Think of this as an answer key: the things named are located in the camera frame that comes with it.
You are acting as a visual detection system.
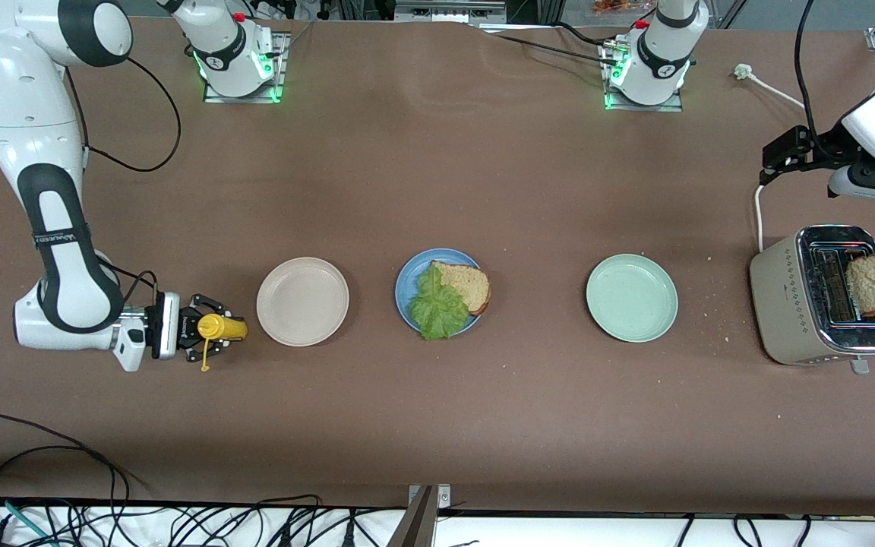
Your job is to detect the beige plate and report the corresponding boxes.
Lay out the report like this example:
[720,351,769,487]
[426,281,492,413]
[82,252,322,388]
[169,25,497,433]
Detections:
[256,257,350,347]

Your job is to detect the grey metal box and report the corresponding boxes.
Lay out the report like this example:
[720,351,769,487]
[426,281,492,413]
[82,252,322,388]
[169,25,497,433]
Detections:
[396,0,507,24]

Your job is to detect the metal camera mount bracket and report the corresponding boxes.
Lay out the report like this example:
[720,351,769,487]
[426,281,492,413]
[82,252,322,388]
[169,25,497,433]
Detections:
[388,484,452,547]

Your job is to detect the pale green plate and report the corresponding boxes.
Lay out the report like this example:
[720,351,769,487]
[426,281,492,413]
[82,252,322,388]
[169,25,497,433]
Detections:
[586,254,679,343]

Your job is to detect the brown bread slice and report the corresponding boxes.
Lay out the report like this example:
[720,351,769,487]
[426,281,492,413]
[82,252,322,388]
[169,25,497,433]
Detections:
[845,255,875,318]
[431,261,492,317]

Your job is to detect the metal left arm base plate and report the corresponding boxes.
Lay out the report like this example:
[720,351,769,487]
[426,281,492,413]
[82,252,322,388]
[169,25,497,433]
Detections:
[602,42,685,113]

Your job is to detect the yellow mustard squeeze bottle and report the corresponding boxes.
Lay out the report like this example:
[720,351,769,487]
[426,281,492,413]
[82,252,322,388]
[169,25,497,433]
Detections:
[197,313,249,373]

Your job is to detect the blue plate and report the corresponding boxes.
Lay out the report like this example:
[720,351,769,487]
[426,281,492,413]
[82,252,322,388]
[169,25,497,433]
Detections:
[395,248,488,338]

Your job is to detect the beige chrome toaster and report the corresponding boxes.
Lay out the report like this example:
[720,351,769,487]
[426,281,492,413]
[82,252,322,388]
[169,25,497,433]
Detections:
[749,224,875,375]

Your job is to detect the white toaster power cord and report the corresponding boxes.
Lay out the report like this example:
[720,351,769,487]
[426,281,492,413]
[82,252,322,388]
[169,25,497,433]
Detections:
[734,64,807,251]

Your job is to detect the green lettuce leaf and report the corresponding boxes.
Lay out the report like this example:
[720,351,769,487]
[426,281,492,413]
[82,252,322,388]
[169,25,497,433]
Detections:
[409,262,472,341]

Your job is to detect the teal cable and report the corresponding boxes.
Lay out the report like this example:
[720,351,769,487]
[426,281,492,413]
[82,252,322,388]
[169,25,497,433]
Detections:
[0,494,52,546]

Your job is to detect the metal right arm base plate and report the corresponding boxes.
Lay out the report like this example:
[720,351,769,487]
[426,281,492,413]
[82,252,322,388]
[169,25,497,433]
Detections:
[204,32,288,104]

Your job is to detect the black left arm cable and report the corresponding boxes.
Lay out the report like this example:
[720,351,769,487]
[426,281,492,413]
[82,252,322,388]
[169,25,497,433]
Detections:
[794,0,826,142]

